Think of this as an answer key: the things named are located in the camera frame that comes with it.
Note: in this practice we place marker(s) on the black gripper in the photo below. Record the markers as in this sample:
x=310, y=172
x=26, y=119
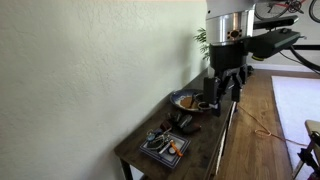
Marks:
x=228, y=58

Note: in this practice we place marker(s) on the black bar camera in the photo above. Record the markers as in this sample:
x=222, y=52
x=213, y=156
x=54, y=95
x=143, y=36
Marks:
x=280, y=21

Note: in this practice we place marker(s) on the blue ceramic bowl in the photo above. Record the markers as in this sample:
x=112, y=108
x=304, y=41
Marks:
x=181, y=98

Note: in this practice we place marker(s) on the orange pen-like tool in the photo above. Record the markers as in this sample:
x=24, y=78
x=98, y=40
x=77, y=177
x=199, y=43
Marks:
x=176, y=149

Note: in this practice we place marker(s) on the white rug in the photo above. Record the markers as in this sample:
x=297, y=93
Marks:
x=293, y=100

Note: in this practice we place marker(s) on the green potted plant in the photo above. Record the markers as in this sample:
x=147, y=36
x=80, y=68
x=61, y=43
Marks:
x=202, y=43

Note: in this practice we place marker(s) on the black case with grey stripe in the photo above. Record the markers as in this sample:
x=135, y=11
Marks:
x=185, y=121

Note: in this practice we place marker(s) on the bicycle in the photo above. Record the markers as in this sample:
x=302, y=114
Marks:
x=276, y=8

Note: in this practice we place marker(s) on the white plant pot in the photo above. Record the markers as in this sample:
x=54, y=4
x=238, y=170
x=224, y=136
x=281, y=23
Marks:
x=210, y=71

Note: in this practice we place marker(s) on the dark wooden console table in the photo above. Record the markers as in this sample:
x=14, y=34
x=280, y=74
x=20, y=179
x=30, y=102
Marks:
x=206, y=143

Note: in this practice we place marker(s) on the square blue-rimmed tray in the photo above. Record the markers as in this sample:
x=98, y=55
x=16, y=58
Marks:
x=180, y=146

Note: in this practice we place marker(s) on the bunch of keys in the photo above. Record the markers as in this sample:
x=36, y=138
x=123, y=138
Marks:
x=156, y=137

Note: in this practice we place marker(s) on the brown leather wallet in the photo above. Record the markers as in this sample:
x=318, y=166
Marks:
x=165, y=126

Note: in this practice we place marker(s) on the black object with red spot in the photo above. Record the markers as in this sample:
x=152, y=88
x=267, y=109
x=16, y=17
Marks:
x=191, y=128

